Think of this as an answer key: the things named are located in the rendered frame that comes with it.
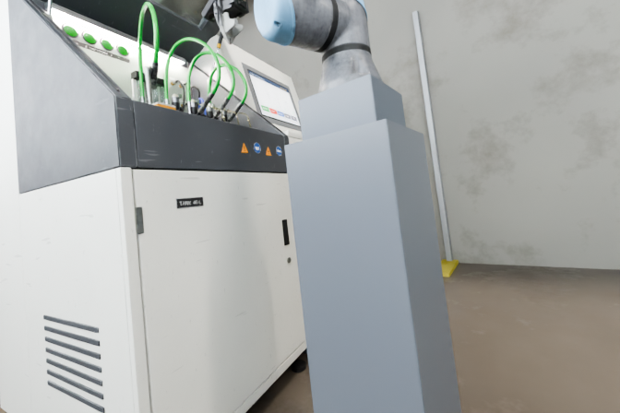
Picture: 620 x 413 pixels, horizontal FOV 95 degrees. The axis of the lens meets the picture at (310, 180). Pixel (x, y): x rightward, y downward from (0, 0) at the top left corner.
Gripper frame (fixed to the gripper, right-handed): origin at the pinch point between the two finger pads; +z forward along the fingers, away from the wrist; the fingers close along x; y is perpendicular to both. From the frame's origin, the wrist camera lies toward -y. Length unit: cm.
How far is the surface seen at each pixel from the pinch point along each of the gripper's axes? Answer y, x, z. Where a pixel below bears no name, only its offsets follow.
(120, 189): -3, -35, 48
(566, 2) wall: 136, 182, -56
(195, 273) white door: -2, -19, 70
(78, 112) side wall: -18.6, -35.1, 26.8
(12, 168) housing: -64, -35, 34
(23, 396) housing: -66, -35, 106
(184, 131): -2.4, -17.7, 32.3
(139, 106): -2.4, -29.6, 28.1
